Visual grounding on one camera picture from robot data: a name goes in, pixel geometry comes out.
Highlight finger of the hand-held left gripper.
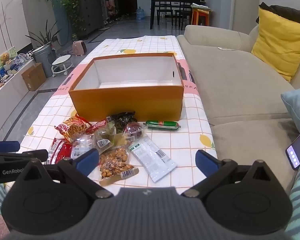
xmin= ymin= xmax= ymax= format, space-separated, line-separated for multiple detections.
xmin=0 ymin=149 xmax=49 ymax=166
xmin=0 ymin=140 xmax=21 ymax=153

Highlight pink heater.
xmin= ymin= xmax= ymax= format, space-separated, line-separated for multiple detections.
xmin=72 ymin=40 xmax=88 ymax=56

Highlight smartphone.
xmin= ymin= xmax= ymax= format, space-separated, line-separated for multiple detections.
xmin=285 ymin=123 xmax=300 ymax=171

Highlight brown cardboard box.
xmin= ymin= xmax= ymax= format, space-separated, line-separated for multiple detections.
xmin=21 ymin=62 xmax=47 ymax=92

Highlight orange cardboard box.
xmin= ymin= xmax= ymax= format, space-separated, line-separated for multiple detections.
xmin=69 ymin=52 xmax=184 ymax=122

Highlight stack of cloths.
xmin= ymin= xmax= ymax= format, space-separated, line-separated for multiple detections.
xmin=191 ymin=3 xmax=212 ymax=12

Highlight dining table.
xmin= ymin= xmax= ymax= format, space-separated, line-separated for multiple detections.
xmin=147 ymin=0 xmax=206 ymax=30

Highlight beige sofa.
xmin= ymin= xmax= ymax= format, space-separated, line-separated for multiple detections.
xmin=176 ymin=25 xmax=300 ymax=193

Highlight dark brown cushion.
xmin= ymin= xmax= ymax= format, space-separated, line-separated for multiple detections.
xmin=256 ymin=2 xmax=300 ymax=28

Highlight black yellow print snack packet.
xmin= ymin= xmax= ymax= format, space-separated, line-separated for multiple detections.
xmin=111 ymin=111 xmax=137 ymax=134

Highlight orange stool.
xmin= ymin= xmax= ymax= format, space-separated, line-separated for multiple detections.
xmin=191 ymin=8 xmax=210 ymax=27

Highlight small red snack packet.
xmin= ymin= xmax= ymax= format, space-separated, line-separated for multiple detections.
xmin=86 ymin=119 xmax=114 ymax=134

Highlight long leaf potted plant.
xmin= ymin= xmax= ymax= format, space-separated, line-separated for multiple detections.
xmin=26 ymin=20 xmax=62 ymax=53

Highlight red stick snack packet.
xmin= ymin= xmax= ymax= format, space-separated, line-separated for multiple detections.
xmin=54 ymin=114 xmax=92 ymax=143

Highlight green sausage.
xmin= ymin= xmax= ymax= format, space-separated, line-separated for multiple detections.
xmin=144 ymin=120 xmax=181 ymax=131

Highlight dark dining chair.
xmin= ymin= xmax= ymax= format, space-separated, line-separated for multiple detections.
xmin=175 ymin=0 xmax=193 ymax=30
xmin=156 ymin=2 xmax=176 ymax=25

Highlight yellow pillow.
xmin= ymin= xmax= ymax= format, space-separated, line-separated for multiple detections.
xmin=251 ymin=6 xmax=300 ymax=82

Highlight trailing vine plant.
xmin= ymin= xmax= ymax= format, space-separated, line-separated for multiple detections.
xmin=60 ymin=0 xmax=88 ymax=39

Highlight light blue pillow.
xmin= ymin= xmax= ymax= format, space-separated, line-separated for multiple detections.
xmin=281 ymin=88 xmax=300 ymax=133

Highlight purple snack packet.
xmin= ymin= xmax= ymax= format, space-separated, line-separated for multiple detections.
xmin=124 ymin=122 xmax=147 ymax=140

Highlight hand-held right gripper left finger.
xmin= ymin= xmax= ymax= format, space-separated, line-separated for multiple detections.
xmin=20 ymin=149 xmax=113 ymax=198

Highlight bear photo card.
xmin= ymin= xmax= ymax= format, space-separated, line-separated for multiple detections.
xmin=0 ymin=46 xmax=18 ymax=78

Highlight group of small figurines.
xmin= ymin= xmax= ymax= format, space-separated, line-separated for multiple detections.
xmin=17 ymin=51 xmax=34 ymax=63

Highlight white round rolling stool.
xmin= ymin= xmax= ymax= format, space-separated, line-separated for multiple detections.
xmin=51 ymin=54 xmax=74 ymax=77

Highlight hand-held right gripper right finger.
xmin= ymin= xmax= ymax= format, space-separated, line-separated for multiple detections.
xmin=181 ymin=149 xmax=273 ymax=198

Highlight dark grey cabinet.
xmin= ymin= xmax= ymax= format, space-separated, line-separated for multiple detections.
xmin=79 ymin=0 xmax=104 ymax=36

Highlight clear packet of peanuts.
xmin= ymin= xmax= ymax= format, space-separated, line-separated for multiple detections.
xmin=99 ymin=147 xmax=139 ymax=187

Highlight clear packet of white candies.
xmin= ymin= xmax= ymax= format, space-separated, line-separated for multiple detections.
xmin=71 ymin=134 xmax=97 ymax=159

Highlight stuffed toys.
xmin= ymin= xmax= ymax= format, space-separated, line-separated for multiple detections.
xmin=107 ymin=0 xmax=118 ymax=18

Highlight red and white snack packet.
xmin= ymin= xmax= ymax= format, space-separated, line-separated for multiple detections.
xmin=46 ymin=137 xmax=74 ymax=165

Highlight white low cabinet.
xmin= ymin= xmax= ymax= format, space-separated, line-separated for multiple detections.
xmin=0 ymin=59 xmax=37 ymax=140

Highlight metal bucket planter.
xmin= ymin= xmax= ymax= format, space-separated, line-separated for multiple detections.
xmin=32 ymin=44 xmax=57 ymax=78

